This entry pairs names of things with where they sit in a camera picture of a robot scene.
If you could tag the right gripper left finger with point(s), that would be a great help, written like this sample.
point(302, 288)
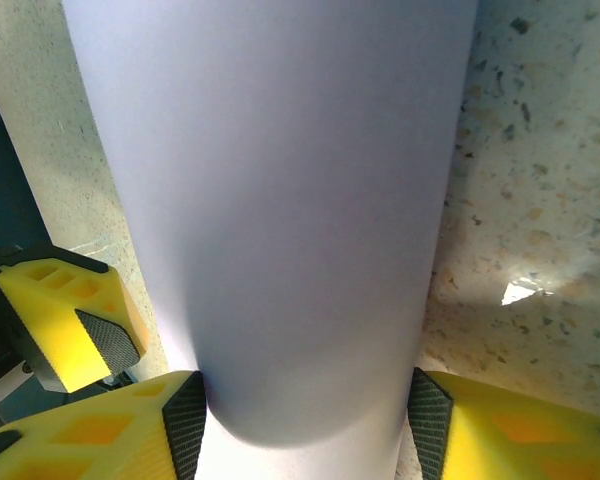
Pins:
point(90, 440)

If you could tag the lavender cloth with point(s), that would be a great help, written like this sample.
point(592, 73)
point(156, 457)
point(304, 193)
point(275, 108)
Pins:
point(280, 200)

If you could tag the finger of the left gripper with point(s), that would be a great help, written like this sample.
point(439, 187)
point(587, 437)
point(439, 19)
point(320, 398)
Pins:
point(55, 320)

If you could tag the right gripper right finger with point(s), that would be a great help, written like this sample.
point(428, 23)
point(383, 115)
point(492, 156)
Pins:
point(510, 435)

